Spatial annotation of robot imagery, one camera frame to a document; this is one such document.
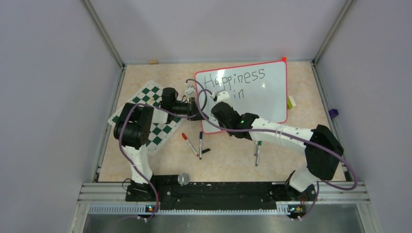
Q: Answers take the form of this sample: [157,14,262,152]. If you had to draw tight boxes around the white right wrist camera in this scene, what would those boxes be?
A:
[212,91,231,104]

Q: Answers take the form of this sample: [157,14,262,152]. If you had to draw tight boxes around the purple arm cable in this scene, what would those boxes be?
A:
[118,78,208,222]
[197,89,358,221]

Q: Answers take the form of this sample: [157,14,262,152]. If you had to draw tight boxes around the green and white toy brick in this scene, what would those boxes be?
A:
[287,96,296,110]

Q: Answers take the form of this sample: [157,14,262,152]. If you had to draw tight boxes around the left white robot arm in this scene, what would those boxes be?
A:
[113,87,207,201]

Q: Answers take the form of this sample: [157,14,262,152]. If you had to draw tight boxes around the purple toy block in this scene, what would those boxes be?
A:
[328,109,339,119]

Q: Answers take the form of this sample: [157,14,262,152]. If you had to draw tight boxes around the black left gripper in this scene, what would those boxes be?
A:
[172,98,208,121]

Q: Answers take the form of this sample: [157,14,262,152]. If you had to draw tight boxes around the red capped marker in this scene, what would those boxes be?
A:
[182,133,199,157]

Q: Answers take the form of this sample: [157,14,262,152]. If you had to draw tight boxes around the small wooden block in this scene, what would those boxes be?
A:
[148,60,158,65]

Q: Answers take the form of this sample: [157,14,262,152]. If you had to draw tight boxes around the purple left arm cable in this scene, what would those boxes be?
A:
[118,78,208,222]

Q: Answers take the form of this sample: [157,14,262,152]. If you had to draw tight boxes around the purple capped marker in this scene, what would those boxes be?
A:
[254,141,258,156]

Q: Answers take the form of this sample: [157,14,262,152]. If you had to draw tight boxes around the green capped marker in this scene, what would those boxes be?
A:
[255,141,262,166]

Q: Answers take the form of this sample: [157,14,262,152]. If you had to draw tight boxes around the grey round knob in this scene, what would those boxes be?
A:
[177,173,190,186]

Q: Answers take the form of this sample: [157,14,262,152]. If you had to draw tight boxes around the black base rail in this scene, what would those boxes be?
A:
[125,175,316,211]

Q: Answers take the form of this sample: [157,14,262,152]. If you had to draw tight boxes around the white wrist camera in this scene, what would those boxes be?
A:
[212,91,231,104]
[185,83,196,98]

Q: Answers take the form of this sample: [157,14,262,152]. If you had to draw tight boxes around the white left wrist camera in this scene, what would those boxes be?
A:
[185,83,196,98]

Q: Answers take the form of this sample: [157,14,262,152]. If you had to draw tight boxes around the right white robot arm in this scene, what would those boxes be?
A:
[211,102,344,200]

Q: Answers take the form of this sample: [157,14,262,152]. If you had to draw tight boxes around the blue capped marker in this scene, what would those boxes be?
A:
[199,131,203,160]

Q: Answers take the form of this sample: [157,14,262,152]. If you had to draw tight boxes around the pink framed whiteboard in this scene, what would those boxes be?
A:
[195,60,288,123]

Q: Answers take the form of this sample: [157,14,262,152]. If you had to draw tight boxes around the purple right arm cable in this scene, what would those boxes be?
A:
[197,89,358,221]

